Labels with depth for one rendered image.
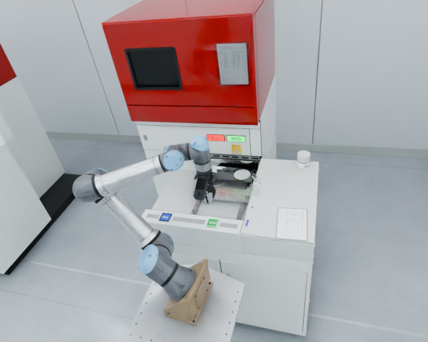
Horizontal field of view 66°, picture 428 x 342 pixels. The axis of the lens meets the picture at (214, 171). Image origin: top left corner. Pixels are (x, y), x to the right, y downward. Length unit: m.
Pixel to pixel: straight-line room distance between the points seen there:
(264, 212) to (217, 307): 0.52
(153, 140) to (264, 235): 1.04
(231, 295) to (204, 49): 1.20
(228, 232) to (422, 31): 2.41
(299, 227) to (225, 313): 0.52
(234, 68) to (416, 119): 2.32
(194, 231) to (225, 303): 0.38
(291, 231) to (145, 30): 1.24
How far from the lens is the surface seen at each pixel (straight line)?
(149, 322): 1.63
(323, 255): 2.80
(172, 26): 1.81
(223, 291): 1.63
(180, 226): 1.73
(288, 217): 1.70
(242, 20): 1.70
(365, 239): 2.97
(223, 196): 1.96
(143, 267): 1.43
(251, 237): 1.65
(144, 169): 1.31
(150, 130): 2.23
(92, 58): 4.13
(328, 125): 3.66
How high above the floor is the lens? 2.19
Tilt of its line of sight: 37 degrees down
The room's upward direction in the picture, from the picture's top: 9 degrees counter-clockwise
